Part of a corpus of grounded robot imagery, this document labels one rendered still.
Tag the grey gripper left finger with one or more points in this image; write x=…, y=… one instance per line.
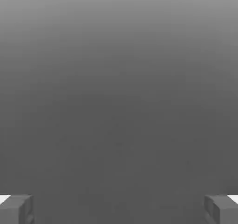
x=13, y=210

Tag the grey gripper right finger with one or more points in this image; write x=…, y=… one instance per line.
x=224, y=210

